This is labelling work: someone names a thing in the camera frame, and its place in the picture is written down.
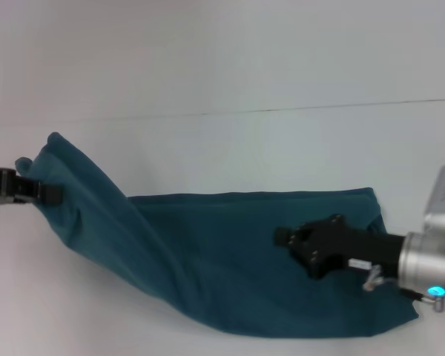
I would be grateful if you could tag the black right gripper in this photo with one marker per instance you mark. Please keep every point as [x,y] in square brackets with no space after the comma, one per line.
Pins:
[348,244]

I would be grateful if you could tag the blue shirt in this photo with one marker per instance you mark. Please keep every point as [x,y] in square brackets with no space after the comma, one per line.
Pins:
[226,252]

